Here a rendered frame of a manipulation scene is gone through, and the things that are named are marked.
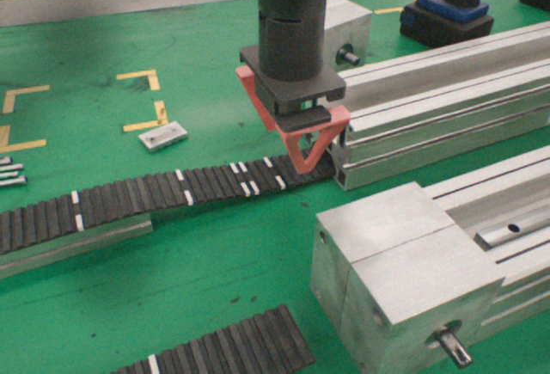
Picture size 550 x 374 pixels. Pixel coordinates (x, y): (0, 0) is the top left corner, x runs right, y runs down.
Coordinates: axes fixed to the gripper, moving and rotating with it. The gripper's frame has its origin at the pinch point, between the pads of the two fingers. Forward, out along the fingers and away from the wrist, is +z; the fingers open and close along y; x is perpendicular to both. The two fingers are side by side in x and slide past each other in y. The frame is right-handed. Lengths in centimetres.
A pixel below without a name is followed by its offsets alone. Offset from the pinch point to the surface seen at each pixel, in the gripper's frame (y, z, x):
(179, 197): -1.5, 1.6, 12.4
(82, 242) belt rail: -1.5, 3.6, 21.9
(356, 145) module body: -4.9, -1.6, -5.1
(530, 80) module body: -4.9, -3.7, -26.5
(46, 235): -1.9, 1.1, 24.2
